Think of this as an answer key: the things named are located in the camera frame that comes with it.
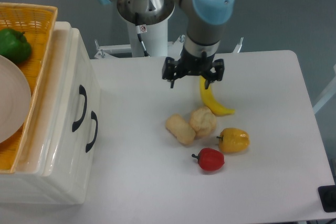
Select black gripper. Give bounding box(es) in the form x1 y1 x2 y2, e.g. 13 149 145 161
162 48 225 90

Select black top drawer handle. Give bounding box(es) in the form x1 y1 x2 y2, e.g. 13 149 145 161
71 84 88 132

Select black drawer handle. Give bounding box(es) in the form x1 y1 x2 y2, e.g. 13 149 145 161
85 111 99 153
71 84 88 132

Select white drawer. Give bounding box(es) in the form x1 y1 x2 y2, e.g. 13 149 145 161
42 28 100 205

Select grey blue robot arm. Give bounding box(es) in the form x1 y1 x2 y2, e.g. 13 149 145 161
108 0 235 88

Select white drawer cabinet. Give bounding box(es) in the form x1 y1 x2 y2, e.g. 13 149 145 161
0 21 102 206

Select yellow banana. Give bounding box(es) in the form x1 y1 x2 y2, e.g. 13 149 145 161
199 77 235 116

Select round bread bun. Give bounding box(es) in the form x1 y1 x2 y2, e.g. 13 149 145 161
189 106 217 138

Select oblong bread roll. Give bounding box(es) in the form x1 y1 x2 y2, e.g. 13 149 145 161
165 114 196 145

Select yellow bell pepper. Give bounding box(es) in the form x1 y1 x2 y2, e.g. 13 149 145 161
217 127 250 153

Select red bell pepper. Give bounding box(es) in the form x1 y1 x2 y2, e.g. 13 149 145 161
191 147 225 172

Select orange woven basket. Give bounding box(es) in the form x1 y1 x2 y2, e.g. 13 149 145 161
1 2 58 174

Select beige plate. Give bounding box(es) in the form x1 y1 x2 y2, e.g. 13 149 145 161
1 56 31 142

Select green bell pepper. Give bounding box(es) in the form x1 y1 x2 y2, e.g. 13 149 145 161
1 28 32 64

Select black device at edge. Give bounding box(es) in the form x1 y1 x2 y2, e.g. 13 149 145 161
318 185 336 212

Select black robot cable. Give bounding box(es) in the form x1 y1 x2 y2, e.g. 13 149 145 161
134 12 151 58

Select black lower drawer handle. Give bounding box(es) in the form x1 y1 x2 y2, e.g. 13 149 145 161
85 111 99 153

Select white table frame leg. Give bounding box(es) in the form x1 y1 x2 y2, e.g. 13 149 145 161
312 76 335 115

